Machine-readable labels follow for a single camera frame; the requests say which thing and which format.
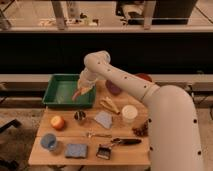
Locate yellow banana bunch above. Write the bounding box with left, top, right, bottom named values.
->
left=100, top=97, right=120, bottom=114

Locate dark red grape bunch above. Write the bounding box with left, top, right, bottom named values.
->
left=132, top=121, right=148, bottom=137

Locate dark striped small cup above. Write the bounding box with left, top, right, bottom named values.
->
left=74, top=110, right=86, bottom=125

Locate black handled brush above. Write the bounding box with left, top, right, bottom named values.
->
left=96, top=138, right=141, bottom=160

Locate red bowl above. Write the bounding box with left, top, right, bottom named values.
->
left=135, top=73, right=152, bottom=82

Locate orange apple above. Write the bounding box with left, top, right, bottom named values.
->
left=50, top=116, right=65, bottom=130

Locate blue grey cloth piece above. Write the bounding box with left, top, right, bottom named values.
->
left=94, top=111, right=112, bottom=129

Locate blue plastic cup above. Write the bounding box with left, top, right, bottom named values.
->
left=40, top=133, right=59, bottom=152

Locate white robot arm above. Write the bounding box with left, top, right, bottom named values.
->
left=80, top=51, right=204, bottom=171

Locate orange red pepper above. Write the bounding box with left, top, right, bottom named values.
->
left=71, top=89, right=81, bottom=101

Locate metal fork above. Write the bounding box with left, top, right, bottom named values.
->
left=83, top=132, right=112, bottom=138

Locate wooden table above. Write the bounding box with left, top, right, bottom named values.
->
left=29, top=81, right=150, bottom=165

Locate blue sponge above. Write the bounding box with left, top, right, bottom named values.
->
left=65, top=144, right=88, bottom=158

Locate green plastic tray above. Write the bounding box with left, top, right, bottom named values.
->
left=43, top=74, right=96, bottom=108

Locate purple bowl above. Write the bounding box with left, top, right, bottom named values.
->
left=105, top=80, right=122, bottom=95

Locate white cup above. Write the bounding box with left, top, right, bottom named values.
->
left=121, top=105, right=138, bottom=123

